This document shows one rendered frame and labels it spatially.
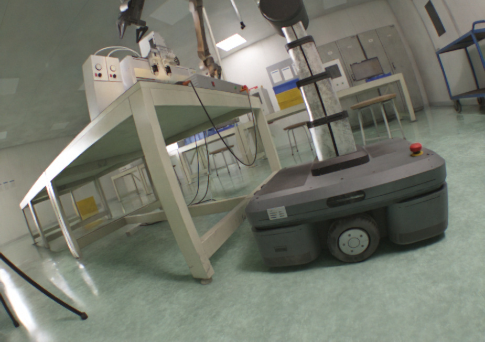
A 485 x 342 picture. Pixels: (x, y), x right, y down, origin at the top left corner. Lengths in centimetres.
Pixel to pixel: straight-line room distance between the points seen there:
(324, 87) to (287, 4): 32
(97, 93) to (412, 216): 146
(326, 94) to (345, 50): 430
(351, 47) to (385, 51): 76
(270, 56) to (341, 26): 191
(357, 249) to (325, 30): 531
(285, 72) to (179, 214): 499
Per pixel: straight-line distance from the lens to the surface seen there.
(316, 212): 63
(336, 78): 371
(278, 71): 552
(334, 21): 576
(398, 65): 519
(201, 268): 81
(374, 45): 517
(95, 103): 132
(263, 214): 66
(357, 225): 65
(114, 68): 148
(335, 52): 503
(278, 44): 571
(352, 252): 69
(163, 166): 71
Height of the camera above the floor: 44
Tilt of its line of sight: 4 degrees down
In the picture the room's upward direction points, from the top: 18 degrees counter-clockwise
